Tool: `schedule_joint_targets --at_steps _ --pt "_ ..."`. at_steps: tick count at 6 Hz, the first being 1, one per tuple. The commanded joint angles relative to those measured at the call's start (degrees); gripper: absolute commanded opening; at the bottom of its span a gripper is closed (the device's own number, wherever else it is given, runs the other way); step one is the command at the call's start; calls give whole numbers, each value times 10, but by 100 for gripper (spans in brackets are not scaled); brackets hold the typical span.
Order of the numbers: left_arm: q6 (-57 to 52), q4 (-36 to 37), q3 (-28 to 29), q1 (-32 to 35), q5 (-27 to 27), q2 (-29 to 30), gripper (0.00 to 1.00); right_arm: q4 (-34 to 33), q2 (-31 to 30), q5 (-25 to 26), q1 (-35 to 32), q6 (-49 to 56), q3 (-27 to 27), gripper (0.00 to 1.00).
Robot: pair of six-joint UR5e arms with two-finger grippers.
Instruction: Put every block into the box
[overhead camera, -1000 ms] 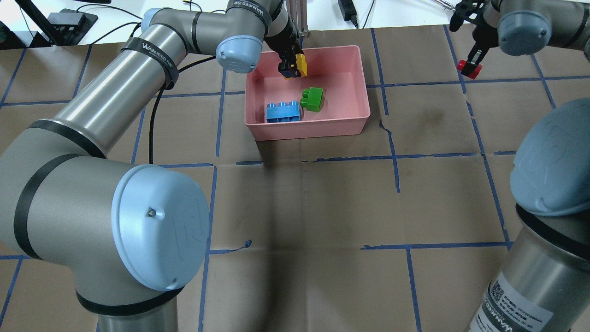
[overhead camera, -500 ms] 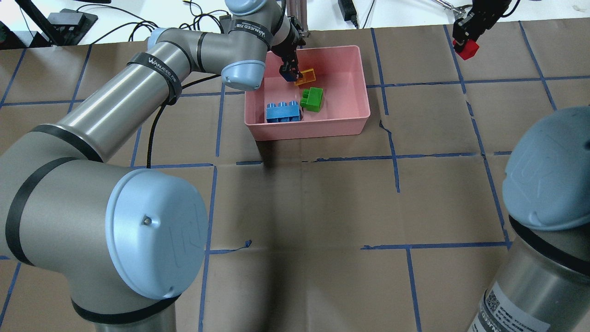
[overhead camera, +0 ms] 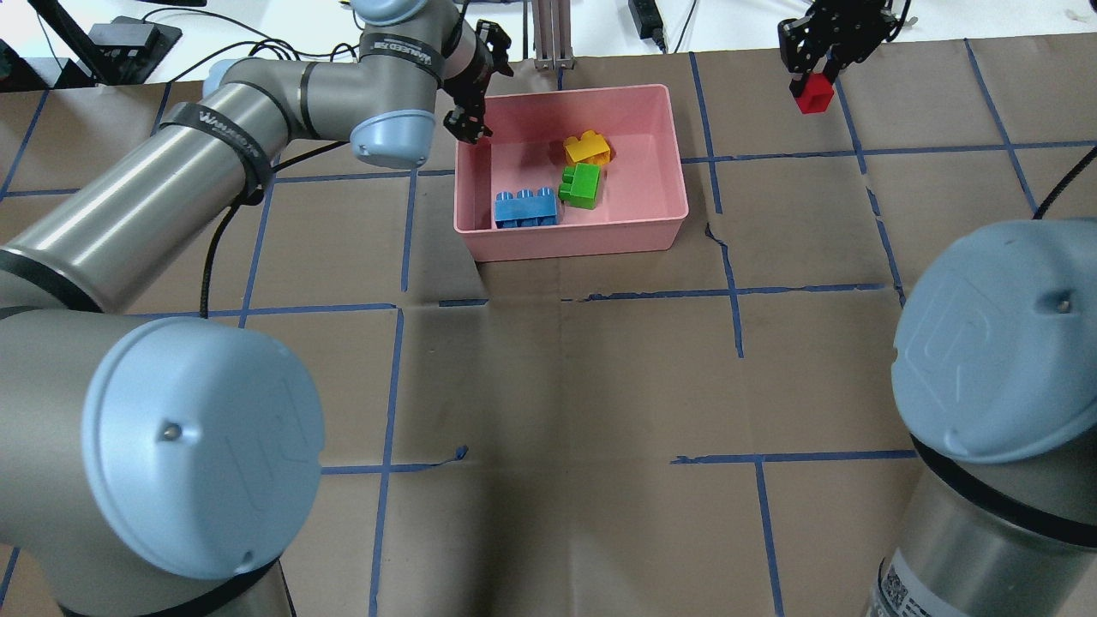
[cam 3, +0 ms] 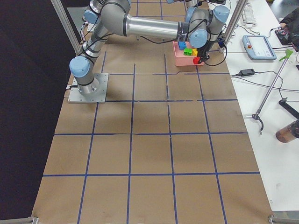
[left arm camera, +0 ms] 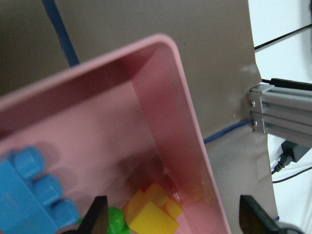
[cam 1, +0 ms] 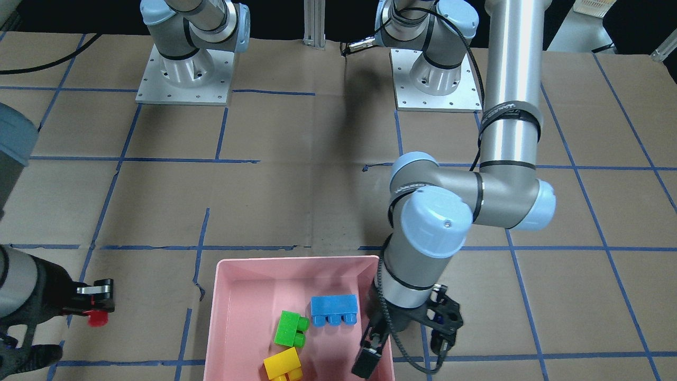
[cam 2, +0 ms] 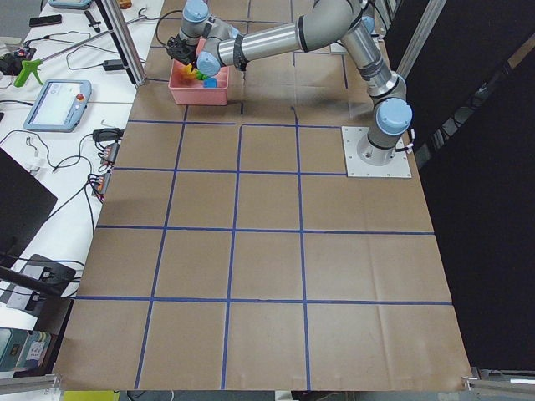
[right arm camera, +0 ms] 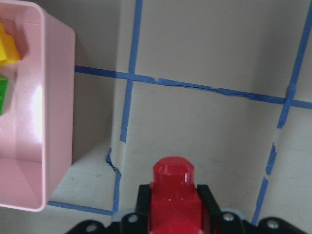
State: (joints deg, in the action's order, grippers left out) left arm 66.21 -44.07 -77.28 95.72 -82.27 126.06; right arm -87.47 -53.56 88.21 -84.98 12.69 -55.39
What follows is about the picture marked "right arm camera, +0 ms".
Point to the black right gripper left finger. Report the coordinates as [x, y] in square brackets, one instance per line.
[143, 200]

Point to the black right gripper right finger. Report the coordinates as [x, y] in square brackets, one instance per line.
[210, 207]

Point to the red toy block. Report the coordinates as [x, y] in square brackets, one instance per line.
[175, 206]

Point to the green toy block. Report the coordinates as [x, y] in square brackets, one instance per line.
[3, 89]

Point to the yellow toy block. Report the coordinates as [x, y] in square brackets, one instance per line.
[8, 49]

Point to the pink plastic box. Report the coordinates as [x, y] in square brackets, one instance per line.
[37, 121]

